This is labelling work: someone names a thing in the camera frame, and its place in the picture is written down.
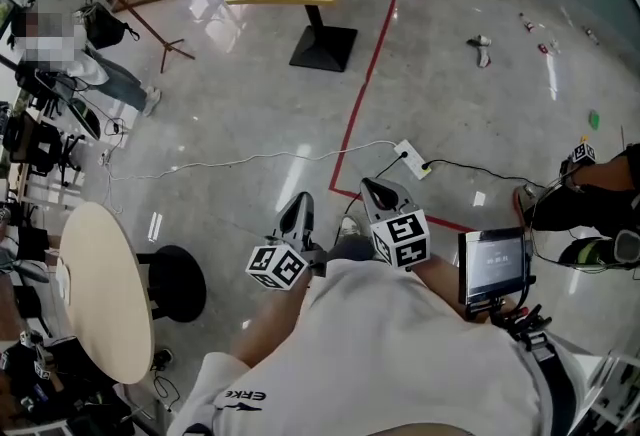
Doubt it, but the black power cable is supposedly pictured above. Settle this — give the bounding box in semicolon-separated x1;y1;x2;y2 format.
421;158;547;189

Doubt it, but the black office chair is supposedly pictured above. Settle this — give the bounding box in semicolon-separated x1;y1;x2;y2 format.
1;110;87;187

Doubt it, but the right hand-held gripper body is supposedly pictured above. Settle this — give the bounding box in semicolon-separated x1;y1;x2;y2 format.
368;201;432;271

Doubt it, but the black backpack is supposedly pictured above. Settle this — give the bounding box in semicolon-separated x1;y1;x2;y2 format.
81;0;141;51

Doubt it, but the person's grey trouser leg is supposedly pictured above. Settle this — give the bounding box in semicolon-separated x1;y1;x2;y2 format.
327;233;376;266

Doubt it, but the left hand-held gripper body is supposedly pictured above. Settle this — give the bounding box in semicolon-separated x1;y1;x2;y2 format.
244;233;329;293

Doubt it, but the black monitor mount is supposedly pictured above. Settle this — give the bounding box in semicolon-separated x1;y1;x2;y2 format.
463;276;557;341

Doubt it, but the person's white shoe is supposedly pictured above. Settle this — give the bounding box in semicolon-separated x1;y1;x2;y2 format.
338;215;362;239

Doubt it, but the white power cable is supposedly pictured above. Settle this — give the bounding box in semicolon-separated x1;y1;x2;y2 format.
101;139;402;184

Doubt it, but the person's right forearm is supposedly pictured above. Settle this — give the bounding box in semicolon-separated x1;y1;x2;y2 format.
407;253;501;325

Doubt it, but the person's white shirt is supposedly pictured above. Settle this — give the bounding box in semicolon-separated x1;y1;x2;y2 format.
168;258;594;436

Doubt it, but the person's left forearm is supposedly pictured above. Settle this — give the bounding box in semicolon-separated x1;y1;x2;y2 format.
229;271;314;369

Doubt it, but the wooden coat rack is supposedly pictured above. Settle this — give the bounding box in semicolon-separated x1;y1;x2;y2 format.
59;0;197;74

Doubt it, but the small black monitor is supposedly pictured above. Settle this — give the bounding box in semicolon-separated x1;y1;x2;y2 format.
457;226;532;309

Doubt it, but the grey cloth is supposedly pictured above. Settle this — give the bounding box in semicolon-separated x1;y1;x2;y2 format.
466;34;494;69

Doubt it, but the black body strap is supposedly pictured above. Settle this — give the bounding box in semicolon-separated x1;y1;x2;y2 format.
517;327;579;436

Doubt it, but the round pale wooden table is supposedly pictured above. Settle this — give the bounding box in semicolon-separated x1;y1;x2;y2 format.
58;201;208;386

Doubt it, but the white power strip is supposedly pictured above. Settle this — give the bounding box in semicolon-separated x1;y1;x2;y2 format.
392;139;433;181

